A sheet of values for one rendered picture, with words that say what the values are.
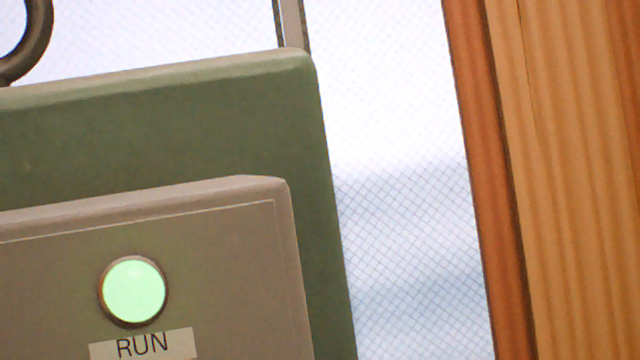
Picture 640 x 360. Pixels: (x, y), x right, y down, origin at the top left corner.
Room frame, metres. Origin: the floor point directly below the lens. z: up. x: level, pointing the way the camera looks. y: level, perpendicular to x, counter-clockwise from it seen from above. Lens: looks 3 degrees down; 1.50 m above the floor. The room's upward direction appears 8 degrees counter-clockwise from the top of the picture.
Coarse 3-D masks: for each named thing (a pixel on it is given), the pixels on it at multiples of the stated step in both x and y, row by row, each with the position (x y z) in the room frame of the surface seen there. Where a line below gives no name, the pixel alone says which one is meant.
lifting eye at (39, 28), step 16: (32, 0) 0.52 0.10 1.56; (48, 0) 0.52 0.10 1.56; (32, 16) 0.52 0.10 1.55; (48, 16) 0.52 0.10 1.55; (32, 32) 0.52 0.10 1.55; (48, 32) 0.52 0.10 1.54; (16, 48) 0.52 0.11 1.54; (32, 48) 0.52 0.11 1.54; (0, 64) 0.52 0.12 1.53; (16, 64) 0.52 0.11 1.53; (32, 64) 0.52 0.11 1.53; (0, 80) 0.52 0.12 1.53; (16, 80) 0.52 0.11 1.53
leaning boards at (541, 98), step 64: (448, 0) 1.76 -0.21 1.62; (512, 0) 1.75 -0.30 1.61; (576, 0) 1.76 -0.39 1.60; (512, 64) 1.74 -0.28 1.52; (576, 64) 1.75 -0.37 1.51; (512, 128) 1.73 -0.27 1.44; (576, 128) 1.75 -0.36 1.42; (512, 192) 1.74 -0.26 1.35; (576, 192) 1.74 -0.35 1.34; (512, 256) 1.75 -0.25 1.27; (576, 256) 1.73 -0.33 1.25; (512, 320) 1.74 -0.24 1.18; (576, 320) 1.72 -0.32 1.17
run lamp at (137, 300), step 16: (128, 256) 0.36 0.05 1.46; (112, 272) 0.36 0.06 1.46; (128, 272) 0.36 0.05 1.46; (144, 272) 0.36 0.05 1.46; (160, 272) 0.36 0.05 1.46; (112, 288) 0.35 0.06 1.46; (128, 288) 0.36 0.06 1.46; (144, 288) 0.36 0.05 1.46; (160, 288) 0.36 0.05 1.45; (112, 304) 0.36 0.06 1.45; (128, 304) 0.36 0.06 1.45; (144, 304) 0.36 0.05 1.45; (160, 304) 0.36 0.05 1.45; (128, 320) 0.36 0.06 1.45; (144, 320) 0.36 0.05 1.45
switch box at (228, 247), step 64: (128, 192) 0.41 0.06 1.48; (192, 192) 0.37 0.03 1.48; (256, 192) 0.37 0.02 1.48; (0, 256) 0.35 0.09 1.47; (64, 256) 0.36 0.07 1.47; (192, 256) 0.37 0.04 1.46; (256, 256) 0.37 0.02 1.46; (0, 320) 0.35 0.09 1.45; (64, 320) 0.36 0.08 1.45; (192, 320) 0.37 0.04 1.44; (256, 320) 0.37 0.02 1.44
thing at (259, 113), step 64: (192, 64) 0.43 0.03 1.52; (256, 64) 0.44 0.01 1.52; (0, 128) 0.41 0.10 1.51; (64, 128) 0.42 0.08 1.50; (128, 128) 0.42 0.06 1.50; (192, 128) 0.43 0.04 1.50; (256, 128) 0.43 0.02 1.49; (320, 128) 0.44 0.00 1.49; (0, 192) 0.41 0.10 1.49; (64, 192) 0.42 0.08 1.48; (320, 192) 0.44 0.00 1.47; (320, 256) 0.44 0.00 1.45; (320, 320) 0.44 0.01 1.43
